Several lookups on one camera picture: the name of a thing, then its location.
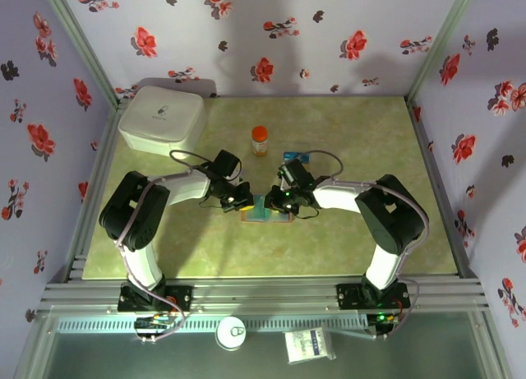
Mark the grey slotted cable duct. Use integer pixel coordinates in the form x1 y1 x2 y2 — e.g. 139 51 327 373
55 317 371 335

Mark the white round lid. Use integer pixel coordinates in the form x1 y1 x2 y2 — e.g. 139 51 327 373
215 316 247 351

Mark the clear bag with papers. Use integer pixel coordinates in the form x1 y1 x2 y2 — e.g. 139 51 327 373
284 328 337 366

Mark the orange pill bottle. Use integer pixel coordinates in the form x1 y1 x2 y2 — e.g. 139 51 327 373
250 125 270 157

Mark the blue credit card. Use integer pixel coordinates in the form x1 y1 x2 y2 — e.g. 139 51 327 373
282 150 314 164

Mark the small electronics board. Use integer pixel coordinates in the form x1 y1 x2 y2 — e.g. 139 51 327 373
364 311 402 341
134 314 176 343

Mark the wide aluminium frame rail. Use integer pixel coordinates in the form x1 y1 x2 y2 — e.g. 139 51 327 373
39 275 491 314

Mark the white zip pill case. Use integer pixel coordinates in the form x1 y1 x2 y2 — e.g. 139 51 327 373
118 86 208 159

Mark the aluminium corner post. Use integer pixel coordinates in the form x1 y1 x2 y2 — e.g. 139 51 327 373
39 0 122 109
406 0 480 104

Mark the brown leather card holder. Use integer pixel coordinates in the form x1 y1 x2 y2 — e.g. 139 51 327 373
240 193 296 224

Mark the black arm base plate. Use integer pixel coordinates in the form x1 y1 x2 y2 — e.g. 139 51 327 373
118 283 194 313
335 282 411 310

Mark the grey left arm cable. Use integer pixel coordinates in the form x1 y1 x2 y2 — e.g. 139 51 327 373
114 150 218 344

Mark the grey right arm cable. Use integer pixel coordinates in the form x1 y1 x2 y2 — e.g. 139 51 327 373
299 150 431 340

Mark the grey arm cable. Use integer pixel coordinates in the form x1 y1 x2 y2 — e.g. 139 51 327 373
299 150 431 340
114 150 218 344

